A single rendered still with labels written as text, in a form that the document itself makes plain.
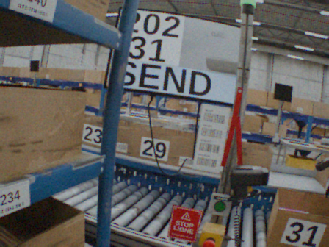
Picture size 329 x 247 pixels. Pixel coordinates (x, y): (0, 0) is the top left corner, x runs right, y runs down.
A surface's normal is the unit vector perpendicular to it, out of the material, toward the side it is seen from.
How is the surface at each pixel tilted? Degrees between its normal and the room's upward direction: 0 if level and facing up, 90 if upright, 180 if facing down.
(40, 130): 91
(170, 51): 86
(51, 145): 91
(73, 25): 90
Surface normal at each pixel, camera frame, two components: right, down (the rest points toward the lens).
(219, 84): 0.06, 0.04
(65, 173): 0.94, 0.16
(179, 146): -0.29, 0.06
